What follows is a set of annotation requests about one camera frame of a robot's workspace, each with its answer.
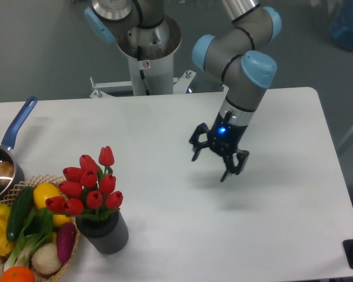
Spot green cucumber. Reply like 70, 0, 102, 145
6, 186, 34, 242

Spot orange fruit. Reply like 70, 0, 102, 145
0, 266, 35, 282

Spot red tulip bouquet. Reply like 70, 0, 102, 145
45, 146, 124, 221

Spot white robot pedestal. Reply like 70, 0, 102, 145
90, 15, 197, 98

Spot blue transparent container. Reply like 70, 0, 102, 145
330, 1, 353, 51

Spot dark grey ribbed vase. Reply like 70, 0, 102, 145
76, 211, 129, 254

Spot white garlic bulb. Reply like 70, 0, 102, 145
31, 243, 62, 276

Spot purple eggplant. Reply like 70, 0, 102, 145
56, 223, 76, 263

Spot yellow squash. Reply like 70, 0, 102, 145
33, 183, 71, 227

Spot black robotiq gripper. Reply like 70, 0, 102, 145
189, 111, 249, 182

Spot brown bread bun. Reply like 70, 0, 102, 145
0, 161, 14, 186

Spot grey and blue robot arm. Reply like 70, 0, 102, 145
84, 1, 282, 174

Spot blue handled saucepan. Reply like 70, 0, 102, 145
0, 96, 38, 199

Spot green bok choy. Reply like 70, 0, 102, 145
4, 207, 54, 271

